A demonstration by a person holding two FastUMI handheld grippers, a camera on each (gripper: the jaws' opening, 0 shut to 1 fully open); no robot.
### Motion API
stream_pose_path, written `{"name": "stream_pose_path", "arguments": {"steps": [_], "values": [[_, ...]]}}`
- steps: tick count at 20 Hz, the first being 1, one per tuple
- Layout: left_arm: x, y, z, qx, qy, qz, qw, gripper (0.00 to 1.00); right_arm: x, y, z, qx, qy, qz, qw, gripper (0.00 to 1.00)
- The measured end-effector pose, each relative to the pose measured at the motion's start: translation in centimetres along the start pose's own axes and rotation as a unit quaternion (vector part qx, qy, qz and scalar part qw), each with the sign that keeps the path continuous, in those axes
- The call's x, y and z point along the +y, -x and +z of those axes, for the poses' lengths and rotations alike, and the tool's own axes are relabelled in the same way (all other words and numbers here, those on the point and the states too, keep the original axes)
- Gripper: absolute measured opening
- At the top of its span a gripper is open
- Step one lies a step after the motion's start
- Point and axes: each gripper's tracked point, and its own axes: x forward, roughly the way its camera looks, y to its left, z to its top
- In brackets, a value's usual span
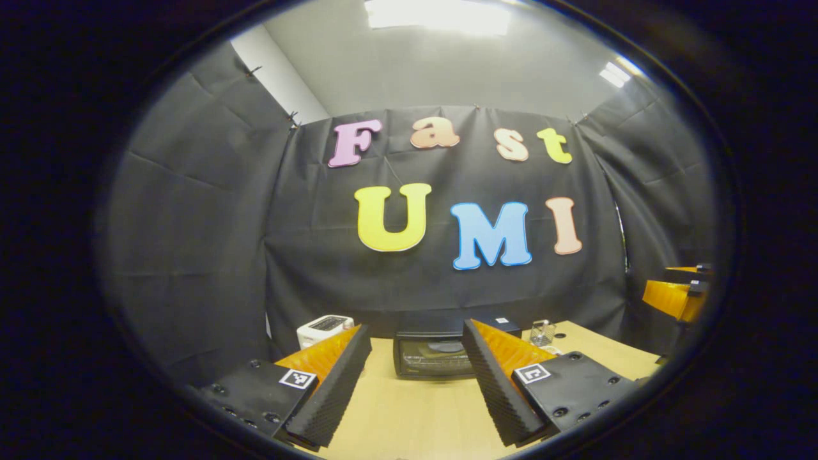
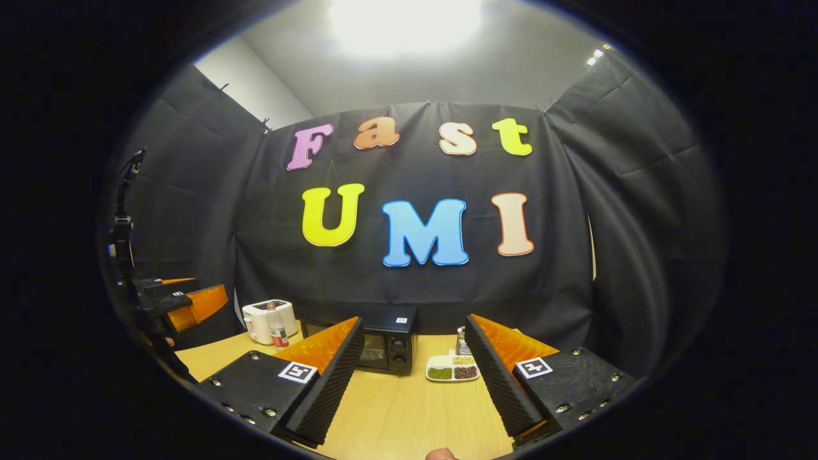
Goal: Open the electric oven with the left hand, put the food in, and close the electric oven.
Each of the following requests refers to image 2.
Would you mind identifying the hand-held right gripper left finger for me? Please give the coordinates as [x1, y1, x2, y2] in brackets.
[197, 316, 366, 447]

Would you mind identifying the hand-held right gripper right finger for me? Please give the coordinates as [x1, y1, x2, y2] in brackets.
[465, 313, 637, 447]

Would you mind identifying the black electric oven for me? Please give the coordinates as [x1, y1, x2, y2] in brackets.
[300, 305, 420, 376]

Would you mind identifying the white toaster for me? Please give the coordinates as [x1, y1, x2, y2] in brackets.
[242, 299, 299, 346]

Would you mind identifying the white divided dish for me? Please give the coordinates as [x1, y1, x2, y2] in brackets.
[426, 349, 481, 383]

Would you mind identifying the clear plastic bottle red label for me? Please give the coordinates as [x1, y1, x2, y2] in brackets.
[266, 303, 289, 349]

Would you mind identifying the black backdrop cloth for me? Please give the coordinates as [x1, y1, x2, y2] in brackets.
[99, 48, 729, 378]

